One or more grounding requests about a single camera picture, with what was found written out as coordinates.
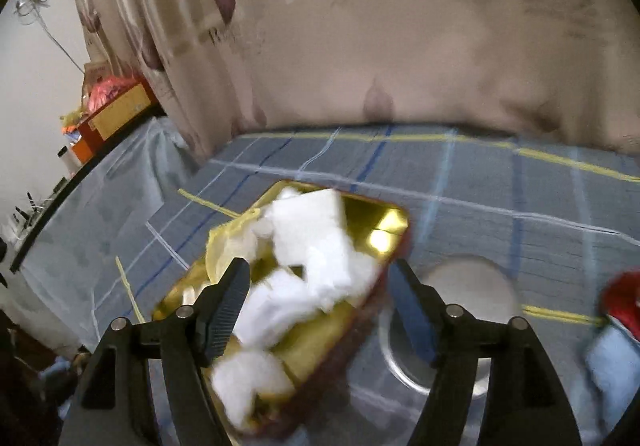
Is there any light blue towel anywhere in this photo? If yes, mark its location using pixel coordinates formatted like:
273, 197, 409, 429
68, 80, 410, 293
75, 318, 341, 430
585, 322, 640, 432

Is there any red satin pouch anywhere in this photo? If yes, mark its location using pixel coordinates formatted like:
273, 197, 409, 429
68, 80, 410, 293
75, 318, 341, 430
601, 271, 640, 339

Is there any red gold tin box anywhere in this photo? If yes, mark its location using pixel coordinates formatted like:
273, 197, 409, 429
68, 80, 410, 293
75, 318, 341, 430
152, 180, 410, 438

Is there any white sock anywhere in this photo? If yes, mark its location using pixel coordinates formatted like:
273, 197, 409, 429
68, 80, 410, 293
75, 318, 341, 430
233, 268, 319, 350

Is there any yellow white cloth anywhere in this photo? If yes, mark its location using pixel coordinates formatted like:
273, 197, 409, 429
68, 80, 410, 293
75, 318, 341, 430
205, 209, 262, 284

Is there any stainless steel bowl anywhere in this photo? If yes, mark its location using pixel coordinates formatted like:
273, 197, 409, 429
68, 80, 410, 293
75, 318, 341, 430
378, 255, 522, 395

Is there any translucent plastic cover sheet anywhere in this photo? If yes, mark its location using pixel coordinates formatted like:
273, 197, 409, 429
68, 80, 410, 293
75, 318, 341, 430
20, 117, 198, 350

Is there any grey plaid bed sheet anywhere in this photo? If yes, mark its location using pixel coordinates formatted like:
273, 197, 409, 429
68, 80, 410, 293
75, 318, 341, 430
92, 126, 639, 445

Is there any orange yellow cardboard box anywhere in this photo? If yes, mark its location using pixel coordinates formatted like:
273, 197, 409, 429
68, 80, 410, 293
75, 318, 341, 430
78, 82, 160, 154

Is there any red plastic bag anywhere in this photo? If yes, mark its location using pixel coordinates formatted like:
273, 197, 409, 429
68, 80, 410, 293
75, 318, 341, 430
86, 75, 138, 114

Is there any beige leaf print curtain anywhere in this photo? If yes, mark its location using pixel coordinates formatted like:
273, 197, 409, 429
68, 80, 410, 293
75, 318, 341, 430
75, 0, 639, 157

